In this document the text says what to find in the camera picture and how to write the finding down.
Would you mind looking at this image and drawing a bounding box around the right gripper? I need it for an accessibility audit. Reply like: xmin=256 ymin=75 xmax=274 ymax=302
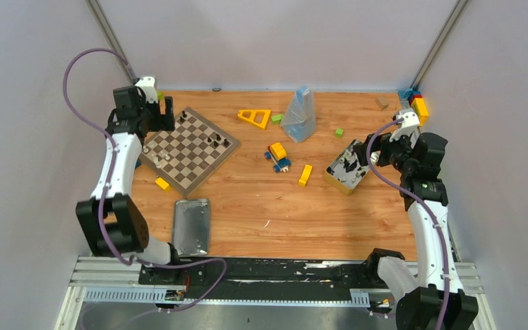
xmin=352 ymin=126 xmax=415 ymax=174

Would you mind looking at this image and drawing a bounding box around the wooden chess board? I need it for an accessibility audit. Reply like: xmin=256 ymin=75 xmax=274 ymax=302
xmin=139 ymin=107 xmax=241 ymax=197

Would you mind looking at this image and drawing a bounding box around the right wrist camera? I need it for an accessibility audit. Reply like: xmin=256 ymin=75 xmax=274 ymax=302
xmin=389 ymin=108 xmax=420 ymax=142

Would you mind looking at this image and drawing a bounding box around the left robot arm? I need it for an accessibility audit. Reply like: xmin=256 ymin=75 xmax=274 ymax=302
xmin=76 ymin=77 xmax=183 ymax=284

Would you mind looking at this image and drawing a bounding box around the stacked duplo bricks corner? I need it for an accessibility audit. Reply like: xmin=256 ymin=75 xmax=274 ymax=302
xmin=397 ymin=89 xmax=430 ymax=126

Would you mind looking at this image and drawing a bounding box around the yellow rectangular block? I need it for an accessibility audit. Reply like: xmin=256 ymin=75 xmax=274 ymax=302
xmin=298 ymin=164 xmax=313 ymax=187

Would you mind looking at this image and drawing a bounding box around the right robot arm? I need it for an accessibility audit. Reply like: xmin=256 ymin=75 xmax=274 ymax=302
xmin=353 ymin=133 xmax=479 ymax=329

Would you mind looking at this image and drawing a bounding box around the green block by bag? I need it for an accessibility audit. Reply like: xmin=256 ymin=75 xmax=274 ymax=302
xmin=271 ymin=113 xmax=284 ymax=124

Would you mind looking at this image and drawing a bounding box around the brown wooden block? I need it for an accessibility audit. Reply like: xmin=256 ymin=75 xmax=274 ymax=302
xmin=375 ymin=97 xmax=389 ymax=110

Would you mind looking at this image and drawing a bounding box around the yellow triangle block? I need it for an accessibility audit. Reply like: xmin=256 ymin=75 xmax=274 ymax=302
xmin=237 ymin=109 xmax=271 ymax=130

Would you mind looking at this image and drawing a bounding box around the small yellow block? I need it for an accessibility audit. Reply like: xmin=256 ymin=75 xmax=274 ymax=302
xmin=155 ymin=177 xmax=171 ymax=191

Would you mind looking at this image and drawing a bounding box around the green cube block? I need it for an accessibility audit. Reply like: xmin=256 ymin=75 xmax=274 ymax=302
xmin=334 ymin=129 xmax=344 ymax=138

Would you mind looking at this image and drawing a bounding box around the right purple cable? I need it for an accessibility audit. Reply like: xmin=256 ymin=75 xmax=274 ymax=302
xmin=366 ymin=119 xmax=452 ymax=330

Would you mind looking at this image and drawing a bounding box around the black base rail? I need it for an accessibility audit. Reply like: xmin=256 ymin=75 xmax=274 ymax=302
xmin=137 ymin=257 xmax=391 ymax=304

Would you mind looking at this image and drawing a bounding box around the toy brick car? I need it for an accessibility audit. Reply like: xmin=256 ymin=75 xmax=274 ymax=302
xmin=265 ymin=142 xmax=292 ymax=173

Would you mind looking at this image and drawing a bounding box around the yellow tin with chess pieces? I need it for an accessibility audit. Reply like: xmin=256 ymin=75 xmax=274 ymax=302
xmin=322 ymin=140 xmax=371 ymax=195

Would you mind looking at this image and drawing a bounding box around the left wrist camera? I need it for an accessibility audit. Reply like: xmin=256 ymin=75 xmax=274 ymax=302
xmin=135 ymin=76 xmax=159 ymax=103

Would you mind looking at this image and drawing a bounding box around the silver tin lid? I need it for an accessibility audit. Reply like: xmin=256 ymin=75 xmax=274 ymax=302
xmin=171 ymin=199 xmax=211 ymax=257

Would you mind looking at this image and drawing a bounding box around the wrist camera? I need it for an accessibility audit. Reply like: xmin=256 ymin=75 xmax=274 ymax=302
xmin=135 ymin=76 xmax=159 ymax=103
xmin=389 ymin=108 xmax=420 ymax=142

